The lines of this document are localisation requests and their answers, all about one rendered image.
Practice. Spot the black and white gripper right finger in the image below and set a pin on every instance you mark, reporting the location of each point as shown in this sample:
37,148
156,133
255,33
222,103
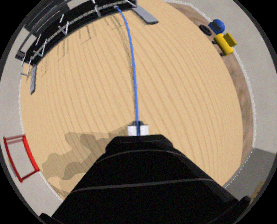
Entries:
144,129

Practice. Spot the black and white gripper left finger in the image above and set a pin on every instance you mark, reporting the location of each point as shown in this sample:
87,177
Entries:
132,129

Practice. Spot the black metal rack frame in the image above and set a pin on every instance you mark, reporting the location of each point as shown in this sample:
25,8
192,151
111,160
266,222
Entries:
74,19

